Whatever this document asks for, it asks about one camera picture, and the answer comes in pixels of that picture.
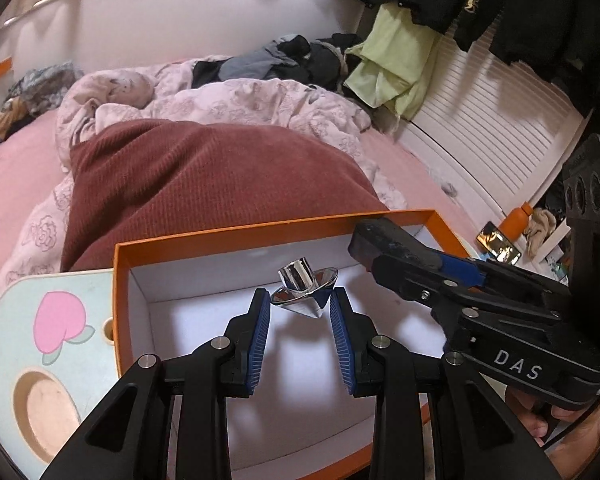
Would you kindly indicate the pink bed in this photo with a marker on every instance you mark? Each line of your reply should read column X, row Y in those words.
column 15, row 170

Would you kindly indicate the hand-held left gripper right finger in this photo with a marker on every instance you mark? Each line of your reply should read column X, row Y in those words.
column 341, row 345

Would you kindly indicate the beige cloth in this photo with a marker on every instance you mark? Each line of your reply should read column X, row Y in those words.
column 540, row 232

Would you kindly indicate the orange cardboard box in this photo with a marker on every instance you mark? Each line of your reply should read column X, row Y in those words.
column 180, row 290

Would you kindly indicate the person's right hand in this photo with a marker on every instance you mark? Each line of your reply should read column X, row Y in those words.
column 532, row 422

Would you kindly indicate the silver metal spinning top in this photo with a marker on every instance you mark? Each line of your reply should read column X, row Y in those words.
column 305, row 285

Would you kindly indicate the light green garment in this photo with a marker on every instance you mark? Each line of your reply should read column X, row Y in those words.
column 395, row 65

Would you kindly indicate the pile of dark clothes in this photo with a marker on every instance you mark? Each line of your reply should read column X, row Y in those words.
column 290, row 57

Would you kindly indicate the pink floral blanket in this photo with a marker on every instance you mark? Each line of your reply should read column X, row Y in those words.
column 260, row 100

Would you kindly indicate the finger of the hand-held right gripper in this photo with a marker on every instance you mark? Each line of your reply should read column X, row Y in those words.
column 410, row 282
column 395, row 245

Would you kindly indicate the orange bottle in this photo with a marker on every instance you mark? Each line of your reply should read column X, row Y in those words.
column 517, row 222

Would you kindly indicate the smartphone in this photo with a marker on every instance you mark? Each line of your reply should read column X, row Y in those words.
column 497, row 242

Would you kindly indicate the small grey object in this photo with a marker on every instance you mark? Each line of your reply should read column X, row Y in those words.
column 450, row 189

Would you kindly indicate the grey patterned cloth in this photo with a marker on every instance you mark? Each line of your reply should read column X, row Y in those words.
column 40, row 87

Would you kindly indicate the tan and black clothes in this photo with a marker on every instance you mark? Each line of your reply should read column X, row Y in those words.
column 0, row 130

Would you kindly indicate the light tray with peach picture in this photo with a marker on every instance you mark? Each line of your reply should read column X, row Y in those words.
column 55, row 310

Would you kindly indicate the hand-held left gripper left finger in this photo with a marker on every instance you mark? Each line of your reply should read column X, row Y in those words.
column 260, row 345

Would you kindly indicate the white slatted panel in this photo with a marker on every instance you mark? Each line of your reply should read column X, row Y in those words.
column 485, row 125

